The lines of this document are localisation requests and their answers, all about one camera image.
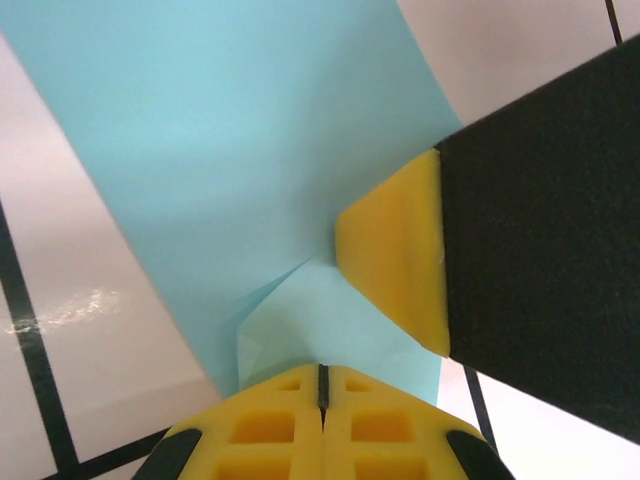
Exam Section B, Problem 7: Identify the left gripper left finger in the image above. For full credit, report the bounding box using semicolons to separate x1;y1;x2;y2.
132;364;325;480

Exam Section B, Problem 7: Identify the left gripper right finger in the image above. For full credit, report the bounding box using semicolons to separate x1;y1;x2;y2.
322;364;516;480

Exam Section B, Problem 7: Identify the light blue paper sheet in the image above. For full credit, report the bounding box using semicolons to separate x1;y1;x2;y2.
0;0;466;407

